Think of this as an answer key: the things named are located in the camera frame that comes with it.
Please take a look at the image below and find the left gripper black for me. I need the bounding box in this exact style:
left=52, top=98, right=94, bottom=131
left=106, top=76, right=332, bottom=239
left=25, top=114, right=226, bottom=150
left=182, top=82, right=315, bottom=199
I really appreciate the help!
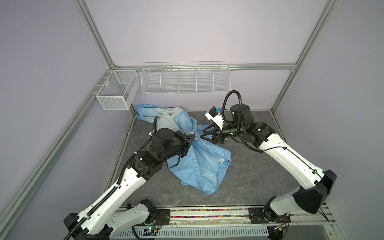
left=161, top=130, right=195, bottom=163

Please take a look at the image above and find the light blue jacket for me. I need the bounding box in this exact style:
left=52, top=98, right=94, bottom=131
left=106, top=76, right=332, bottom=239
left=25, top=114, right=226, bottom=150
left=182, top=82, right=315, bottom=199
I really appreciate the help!
left=136, top=104, right=232, bottom=195

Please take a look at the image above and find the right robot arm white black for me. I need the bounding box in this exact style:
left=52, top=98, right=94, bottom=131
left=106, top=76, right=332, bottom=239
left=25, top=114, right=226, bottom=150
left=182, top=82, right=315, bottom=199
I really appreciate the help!
left=201, top=104, right=337, bottom=223

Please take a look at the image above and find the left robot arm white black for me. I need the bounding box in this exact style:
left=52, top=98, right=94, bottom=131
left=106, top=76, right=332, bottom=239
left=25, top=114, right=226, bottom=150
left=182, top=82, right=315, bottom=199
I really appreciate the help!
left=64, top=128, right=195, bottom=240

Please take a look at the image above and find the white mesh box basket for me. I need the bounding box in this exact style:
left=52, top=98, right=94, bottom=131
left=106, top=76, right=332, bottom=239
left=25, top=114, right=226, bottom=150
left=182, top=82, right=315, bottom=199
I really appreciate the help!
left=96, top=70, right=140, bottom=111

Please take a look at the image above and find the small green circuit board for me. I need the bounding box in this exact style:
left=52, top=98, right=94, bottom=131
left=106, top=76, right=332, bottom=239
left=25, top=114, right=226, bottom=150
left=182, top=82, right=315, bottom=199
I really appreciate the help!
left=143, top=228, right=159, bottom=237

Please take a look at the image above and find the white vent grille strip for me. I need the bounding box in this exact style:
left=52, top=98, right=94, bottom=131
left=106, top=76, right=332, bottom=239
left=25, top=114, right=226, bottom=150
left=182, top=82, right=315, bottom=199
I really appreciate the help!
left=112, top=226, right=270, bottom=240

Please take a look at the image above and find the white wire shelf basket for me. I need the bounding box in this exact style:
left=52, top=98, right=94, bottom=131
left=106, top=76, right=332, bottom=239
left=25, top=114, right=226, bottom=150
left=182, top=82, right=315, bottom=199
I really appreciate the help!
left=141, top=62, right=232, bottom=94

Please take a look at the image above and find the aluminium mounting rail front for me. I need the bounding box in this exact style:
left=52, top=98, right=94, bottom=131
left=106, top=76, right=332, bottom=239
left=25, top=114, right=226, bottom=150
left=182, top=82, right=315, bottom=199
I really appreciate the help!
left=158, top=205, right=337, bottom=230

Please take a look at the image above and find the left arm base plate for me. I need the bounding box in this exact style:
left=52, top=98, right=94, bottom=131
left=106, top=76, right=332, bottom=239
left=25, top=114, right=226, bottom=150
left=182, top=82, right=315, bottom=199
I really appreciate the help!
left=144, top=209, right=171, bottom=226

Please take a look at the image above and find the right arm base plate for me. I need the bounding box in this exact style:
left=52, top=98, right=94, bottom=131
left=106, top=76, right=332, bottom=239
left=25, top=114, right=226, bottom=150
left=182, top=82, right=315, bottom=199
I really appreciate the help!
left=248, top=207, right=291, bottom=224

